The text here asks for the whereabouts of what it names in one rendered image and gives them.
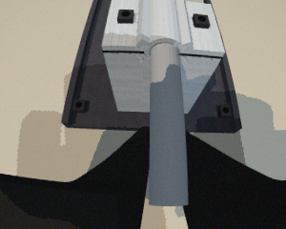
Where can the grey cylindrical shaft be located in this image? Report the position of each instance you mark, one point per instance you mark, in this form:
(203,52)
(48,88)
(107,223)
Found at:
(168,175)

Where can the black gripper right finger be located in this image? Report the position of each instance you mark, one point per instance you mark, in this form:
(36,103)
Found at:
(226,194)

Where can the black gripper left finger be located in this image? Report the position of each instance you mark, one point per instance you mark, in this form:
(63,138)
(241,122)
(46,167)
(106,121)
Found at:
(87,202)

